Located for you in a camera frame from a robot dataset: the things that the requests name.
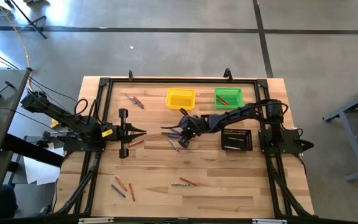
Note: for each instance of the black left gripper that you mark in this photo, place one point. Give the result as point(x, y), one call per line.
point(123, 133)

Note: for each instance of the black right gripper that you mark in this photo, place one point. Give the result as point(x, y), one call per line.
point(191, 126)

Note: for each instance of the blue crayon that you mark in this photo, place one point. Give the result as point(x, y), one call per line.
point(173, 136)
point(168, 133)

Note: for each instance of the crayons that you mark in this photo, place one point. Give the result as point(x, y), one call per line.
point(138, 102)

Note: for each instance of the grey-blue crayon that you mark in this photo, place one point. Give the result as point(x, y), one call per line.
point(130, 99)
point(118, 191)

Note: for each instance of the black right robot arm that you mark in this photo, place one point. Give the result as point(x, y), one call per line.
point(238, 112)

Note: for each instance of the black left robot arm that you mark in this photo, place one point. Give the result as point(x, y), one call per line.
point(57, 113)

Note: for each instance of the yellow plastic basket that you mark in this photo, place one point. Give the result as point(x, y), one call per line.
point(180, 99)

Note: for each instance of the green plastic basket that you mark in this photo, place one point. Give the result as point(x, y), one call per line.
point(233, 98)

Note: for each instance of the black plastic basket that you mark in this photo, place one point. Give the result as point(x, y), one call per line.
point(247, 140)

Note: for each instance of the black crossbeam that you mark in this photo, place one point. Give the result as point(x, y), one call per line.
point(33, 150)

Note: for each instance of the white paper sheet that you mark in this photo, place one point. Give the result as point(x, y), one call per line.
point(39, 172)

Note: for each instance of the grey side table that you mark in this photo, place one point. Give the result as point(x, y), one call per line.
point(2, 115)

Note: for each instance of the person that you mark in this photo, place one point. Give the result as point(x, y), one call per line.
point(5, 202)

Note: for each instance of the black tripod stand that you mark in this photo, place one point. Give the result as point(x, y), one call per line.
point(30, 21)

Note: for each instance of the grey metal table leg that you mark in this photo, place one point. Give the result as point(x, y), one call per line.
point(353, 141)

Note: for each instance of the black aluminium table frame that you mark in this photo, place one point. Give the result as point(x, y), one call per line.
point(210, 80)

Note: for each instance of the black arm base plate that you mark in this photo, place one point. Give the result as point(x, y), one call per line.
point(291, 140)
point(73, 146)

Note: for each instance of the black clamp mount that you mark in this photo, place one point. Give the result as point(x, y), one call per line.
point(43, 138)

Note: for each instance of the silver edge bracket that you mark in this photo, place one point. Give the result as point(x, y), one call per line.
point(95, 221)
point(269, 221)

